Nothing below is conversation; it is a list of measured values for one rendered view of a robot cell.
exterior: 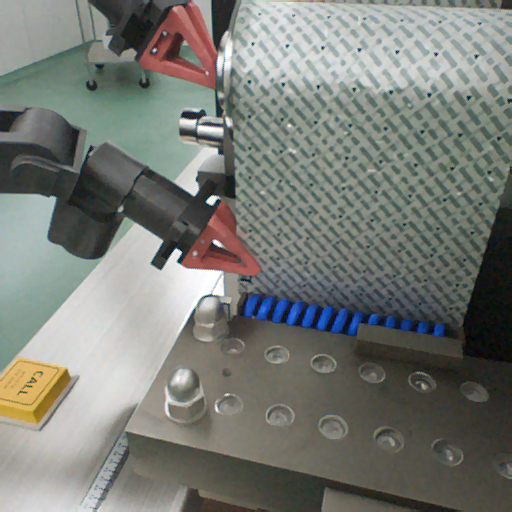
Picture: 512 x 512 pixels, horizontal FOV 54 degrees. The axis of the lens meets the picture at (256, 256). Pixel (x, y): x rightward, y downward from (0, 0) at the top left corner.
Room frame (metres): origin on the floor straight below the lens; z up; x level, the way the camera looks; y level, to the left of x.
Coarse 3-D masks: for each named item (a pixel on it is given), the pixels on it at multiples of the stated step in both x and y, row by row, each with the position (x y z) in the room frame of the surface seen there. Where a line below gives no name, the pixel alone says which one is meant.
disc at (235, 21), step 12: (240, 0) 0.47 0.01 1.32; (240, 12) 0.47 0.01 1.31; (228, 36) 0.44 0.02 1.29; (228, 48) 0.44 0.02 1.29; (228, 60) 0.44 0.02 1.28; (228, 72) 0.43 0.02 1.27; (228, 84) 0.43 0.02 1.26; (228, 96) 0.43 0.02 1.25; (228, 108) 0.43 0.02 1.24; (228, 120) 0.43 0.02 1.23; (228, 132) 0.44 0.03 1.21
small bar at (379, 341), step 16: (368, 336) 0.35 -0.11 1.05; (384, 336) 0.35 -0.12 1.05; (400, 336) 0.35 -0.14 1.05; (416, 336) 0.35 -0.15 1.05; (432, 336) 0.35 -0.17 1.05; (368, 352) 0.34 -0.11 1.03; (384, 352) 0.34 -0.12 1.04; (400, 352) 0.34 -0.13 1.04; (416, 352) 0.33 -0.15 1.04; (432, 352) 0.33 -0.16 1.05; (448, 352) 0.33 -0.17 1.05; (448, 368) 0.33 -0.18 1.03
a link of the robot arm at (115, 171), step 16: (112, 144) 0.48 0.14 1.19; (96, 160) 0.46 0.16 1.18; (112, 160) 0.46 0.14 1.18; (128, 160) 0.47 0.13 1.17; (80, 176) 0.45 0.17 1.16; (96, 176) 0.45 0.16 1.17; (112, 176) 0.45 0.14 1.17; (128, 176) 0.45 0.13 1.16; (144, 176) 0.47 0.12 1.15; (80, 192) 0.47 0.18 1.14; (96, 192) 0.45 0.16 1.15; (112, 192) 0.44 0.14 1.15; (128, 192) 0.44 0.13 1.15; (96, 208) 0.46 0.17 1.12; (112, 208) 0.47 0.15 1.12
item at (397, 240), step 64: (256, 192) 0.43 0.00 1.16; (320, 192) 0.42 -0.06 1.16; (384, 192) 0.40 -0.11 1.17; (448, 192) 0.39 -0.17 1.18; (256, 256) 0.43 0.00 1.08; (320, 256) 0.42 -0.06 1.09; (384, 256) 0.40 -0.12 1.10; (448, 256) 0.39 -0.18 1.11; (384, 320) 0.40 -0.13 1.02; (448, 320) 0.38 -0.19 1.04
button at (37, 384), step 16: (16, 368) 0.43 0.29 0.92; (32, 368) 0.43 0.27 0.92; (48, 368) 0.43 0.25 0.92; (64, 368) 0.43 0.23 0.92; (0, 384) 0.40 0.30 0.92; (16, 384) 0.40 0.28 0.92; (32, 384) 0.40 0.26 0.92; (48, 384) 0.40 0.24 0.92; (64, 384) 0.42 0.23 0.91; (0, 400) 0.38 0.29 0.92; (16, 400) 0.38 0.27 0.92; (32, 400) 0.38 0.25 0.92; (48, 400) 0.39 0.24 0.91; (16, 416) 0.37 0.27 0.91; (32, 416) 0.36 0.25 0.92
